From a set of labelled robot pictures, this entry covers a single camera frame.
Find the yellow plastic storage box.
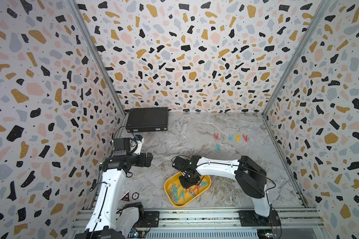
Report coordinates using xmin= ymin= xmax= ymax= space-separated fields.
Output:
xmin=164 ymin=172 xmax=211 ymax=208

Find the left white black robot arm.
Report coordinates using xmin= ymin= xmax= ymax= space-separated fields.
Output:
xmin=75 ymin=153 xmax=153 ymax=239

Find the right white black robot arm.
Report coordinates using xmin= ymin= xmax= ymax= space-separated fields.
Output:
xmin=172 ymin=156 xmax=271 ymax=220

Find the round black sticker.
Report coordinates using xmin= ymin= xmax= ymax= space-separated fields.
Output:
xmin=132 ymin=192 xmax=139 ymax=200

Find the triangular warning sticker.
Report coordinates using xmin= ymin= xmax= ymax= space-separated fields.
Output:
xmin=120 ymin=191 xmax=131 ymax=203

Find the black flat case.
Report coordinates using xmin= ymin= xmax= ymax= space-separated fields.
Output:
xmin=126 ymin=107 xmax=169 ymax=133

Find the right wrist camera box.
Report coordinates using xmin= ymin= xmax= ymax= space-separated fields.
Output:
xmin=172 ymin=155 xmax=196 ymax=177

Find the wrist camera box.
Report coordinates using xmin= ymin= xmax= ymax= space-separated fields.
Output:
xmin=172 ymin=155 xmax=196 ymax=177
xmin=131 ymin=134 xmax=144 ymax=155

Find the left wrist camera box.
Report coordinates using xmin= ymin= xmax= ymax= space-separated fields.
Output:
xmin=131 ymin=134 xmax=144 ymax=155

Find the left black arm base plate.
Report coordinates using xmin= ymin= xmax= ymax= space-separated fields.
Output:
xmin=133 ymin=211 xmax=160 ymax=229

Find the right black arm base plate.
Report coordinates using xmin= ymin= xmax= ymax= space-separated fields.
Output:
xmin=238 ymin=209 xmax=281 ymax=227

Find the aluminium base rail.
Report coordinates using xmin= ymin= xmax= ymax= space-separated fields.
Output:
xmin=71 ymin=207 xmax=325 ymax=239

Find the left aluminium corner post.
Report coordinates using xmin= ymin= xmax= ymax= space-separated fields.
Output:
xmin=65 ymin=0 xmax=126 ymax=118

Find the aluminium corner post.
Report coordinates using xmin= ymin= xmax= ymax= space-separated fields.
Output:
xmin=262 ymin=0 xmax=331 ymax=120
xmin=65 ymin=0 xmax=126 ymax=118

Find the right aluminium corner post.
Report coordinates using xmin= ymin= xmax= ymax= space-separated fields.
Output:
xmin=262 ymin=0 xmax=331 ymax=120

